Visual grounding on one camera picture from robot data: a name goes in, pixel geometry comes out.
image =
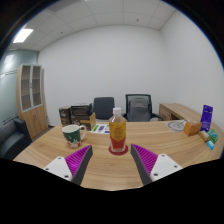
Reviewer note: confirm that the flat green box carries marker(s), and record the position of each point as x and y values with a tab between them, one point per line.
213	136

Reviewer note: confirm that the grey mesh office chair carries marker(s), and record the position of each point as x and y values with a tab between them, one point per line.
138	108

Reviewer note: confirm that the printed paper leaflet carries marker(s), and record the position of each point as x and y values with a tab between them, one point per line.
100	129

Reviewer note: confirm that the small ceiling light panel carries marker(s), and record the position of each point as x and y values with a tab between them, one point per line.
23	35

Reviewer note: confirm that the small yellow box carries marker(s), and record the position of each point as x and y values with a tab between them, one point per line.
203	135

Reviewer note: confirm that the tall dark brown box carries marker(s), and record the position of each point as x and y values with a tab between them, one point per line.
65	116

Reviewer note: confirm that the clear bottle with amber drink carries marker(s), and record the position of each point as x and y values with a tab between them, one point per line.
117	133

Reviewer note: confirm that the green and white mug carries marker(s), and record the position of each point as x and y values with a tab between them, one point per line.
72	136

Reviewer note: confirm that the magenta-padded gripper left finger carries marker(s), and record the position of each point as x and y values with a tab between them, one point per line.
78	160

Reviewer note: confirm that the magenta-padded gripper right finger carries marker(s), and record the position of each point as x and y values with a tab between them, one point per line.
147	160

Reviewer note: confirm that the black sofa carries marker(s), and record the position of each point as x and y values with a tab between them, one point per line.
13	138

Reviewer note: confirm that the purple standing box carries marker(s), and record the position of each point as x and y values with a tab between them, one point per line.
206	117

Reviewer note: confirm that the wooden shelf cabinet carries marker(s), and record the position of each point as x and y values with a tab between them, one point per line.
32	100

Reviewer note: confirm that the small light blue box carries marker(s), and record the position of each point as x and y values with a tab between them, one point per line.
210	145

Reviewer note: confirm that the black office chair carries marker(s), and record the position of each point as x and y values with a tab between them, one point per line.
103	107

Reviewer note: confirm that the flat round red coaster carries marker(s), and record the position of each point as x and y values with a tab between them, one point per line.
118	153

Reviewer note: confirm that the small brown cardboard box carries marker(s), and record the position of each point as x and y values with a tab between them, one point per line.
192	128

